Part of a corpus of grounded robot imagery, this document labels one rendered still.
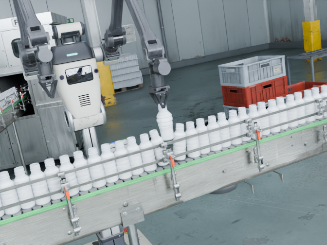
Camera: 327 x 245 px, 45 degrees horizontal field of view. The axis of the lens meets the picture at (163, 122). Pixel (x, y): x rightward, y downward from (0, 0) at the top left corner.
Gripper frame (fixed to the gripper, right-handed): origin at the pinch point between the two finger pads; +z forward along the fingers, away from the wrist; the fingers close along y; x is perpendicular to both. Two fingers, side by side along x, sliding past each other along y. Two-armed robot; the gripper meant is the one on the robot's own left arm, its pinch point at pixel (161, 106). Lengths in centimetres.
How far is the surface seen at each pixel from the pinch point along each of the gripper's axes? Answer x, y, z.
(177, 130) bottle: -5.2, -2.1, 12.3
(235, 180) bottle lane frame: -30, -7, 43
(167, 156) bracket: 6.0, -12.0, 19.3
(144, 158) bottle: 13.1, -3.2, 20.2
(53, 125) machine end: 6, 366, 69
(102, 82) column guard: -167, 742, 71
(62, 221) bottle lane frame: 53, -7, 35
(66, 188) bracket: 49, -16, 19
